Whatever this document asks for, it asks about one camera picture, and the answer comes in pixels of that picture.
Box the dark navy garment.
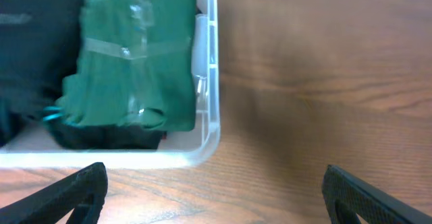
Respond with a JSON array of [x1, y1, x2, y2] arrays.
[[1, 99, 26, 147]]

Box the black garment with tape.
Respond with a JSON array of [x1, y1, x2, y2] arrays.
[[1, 0, 84, 118]]

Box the dark green garment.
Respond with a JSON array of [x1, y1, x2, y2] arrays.
[[56, 0, 196, 132]]

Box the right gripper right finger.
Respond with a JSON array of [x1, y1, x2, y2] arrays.
[[321, 165, 431, 224]]

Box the clear plastic storage bin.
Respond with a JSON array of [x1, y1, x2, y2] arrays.
[[1, 0, 221, 169]]

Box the black shirt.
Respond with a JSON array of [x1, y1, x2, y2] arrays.
[[42, 107, 165, 150]]

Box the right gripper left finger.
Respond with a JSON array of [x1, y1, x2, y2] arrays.
[[1, 162, 108, 224]]

